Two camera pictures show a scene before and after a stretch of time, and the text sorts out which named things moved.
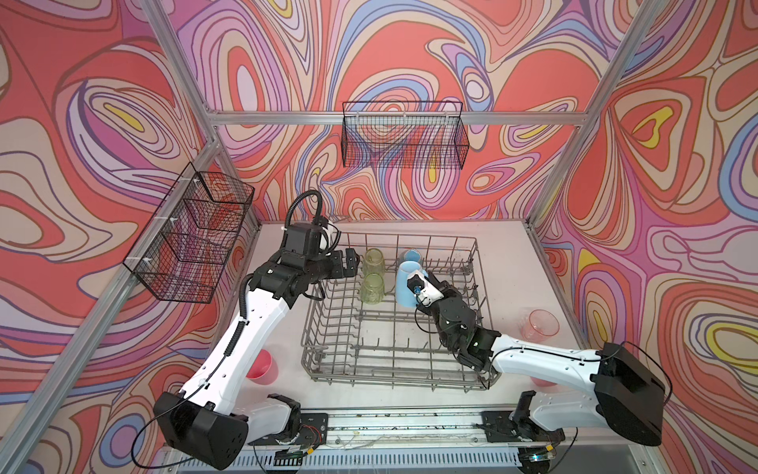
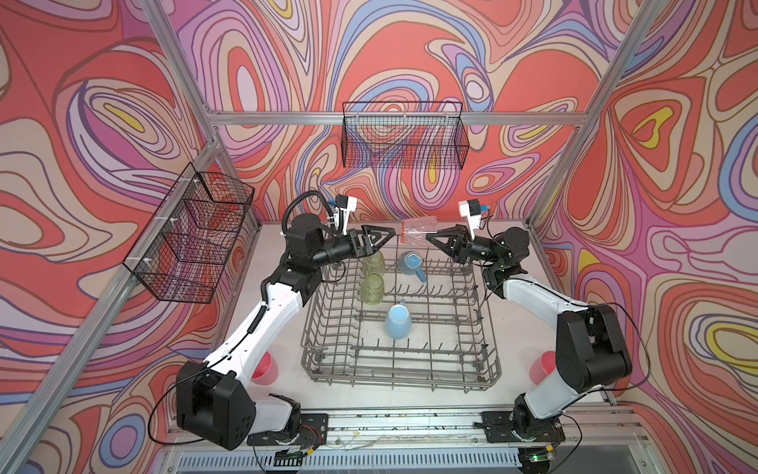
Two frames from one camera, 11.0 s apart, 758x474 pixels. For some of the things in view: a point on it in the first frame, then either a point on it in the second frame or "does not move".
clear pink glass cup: [540, 325] → [414, 230]
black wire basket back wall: [404, 134] does not move
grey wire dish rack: [364, 325] does not move
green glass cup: [372, 289] does not move
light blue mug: [404, 295] → [398, 322]
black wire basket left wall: [185, 251] does not move
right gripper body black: [449, 293] → [481, 248]
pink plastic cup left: [264, 369] does not move
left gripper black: [351, 267] → [360, 248]
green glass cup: [374, 262] does not move
